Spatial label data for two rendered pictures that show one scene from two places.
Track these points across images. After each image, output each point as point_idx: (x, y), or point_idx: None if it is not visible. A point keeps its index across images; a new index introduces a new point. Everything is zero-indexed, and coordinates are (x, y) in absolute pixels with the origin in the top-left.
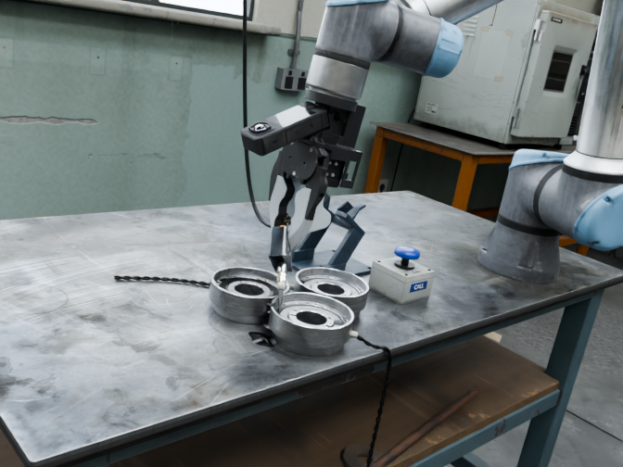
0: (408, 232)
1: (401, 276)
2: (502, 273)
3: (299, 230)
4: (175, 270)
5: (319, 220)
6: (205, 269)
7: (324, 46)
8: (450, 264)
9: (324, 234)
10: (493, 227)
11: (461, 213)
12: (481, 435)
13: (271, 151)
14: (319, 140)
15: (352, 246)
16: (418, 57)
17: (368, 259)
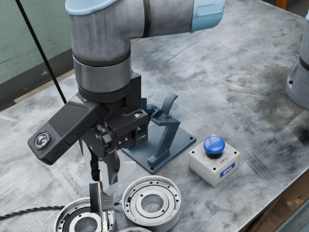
0: (229, 61)
1: (210, 171)
2: (306, 107)
3: (109, 189)
4: (38, 190)
5: (125, 172)
6: (61, 181)
7: (77, 53)
8: (261, 105)
9: (159, 91)
10: (296, 64)
11: (277, 13)
12: (297, 214)
13: (57, 159)
14: (103, 122)
15: (171, 136)
16: (178, 30)
17: (192, 121)
